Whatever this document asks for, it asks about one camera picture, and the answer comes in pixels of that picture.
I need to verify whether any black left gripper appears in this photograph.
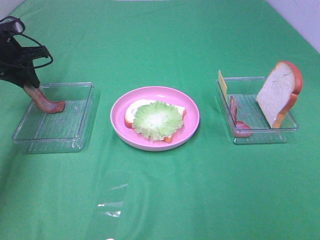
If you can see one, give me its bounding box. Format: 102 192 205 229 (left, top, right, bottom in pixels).
0 19 50 89

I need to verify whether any brown bacon strip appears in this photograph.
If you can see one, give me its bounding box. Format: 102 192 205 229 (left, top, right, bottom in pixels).
23 84 66 114

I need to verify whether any toast bread slice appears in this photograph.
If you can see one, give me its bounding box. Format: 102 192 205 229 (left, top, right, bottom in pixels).
256 60 303 129
124 98 187 144

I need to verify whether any green lettuce leaf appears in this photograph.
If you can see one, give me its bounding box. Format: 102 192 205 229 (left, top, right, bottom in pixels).
131 100 185 142

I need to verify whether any red bacon strip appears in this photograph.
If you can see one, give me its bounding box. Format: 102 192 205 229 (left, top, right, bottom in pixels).
228 96 252 138

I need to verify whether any left clear plastic tray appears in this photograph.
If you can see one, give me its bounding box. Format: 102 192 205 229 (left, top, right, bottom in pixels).
12 82 97 154

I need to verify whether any clear plastic tray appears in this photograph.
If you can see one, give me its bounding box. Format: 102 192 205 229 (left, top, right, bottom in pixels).
216 76 299 145
12 82 97 154

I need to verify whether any clear tape strip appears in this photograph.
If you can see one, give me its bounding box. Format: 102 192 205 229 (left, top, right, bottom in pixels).
94 171 130 218

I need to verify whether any pink round plate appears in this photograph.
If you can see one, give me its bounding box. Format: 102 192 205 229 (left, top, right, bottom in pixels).
110 86 200 152

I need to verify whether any yellow cheese slice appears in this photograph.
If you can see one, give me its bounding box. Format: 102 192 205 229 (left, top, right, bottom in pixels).
218 70 228 104

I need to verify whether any right clear plastic tray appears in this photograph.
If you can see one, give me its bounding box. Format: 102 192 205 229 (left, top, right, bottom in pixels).
216 76 299 145

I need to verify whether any green tablecloth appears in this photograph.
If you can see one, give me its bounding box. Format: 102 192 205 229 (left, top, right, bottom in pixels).
0 0 320 240

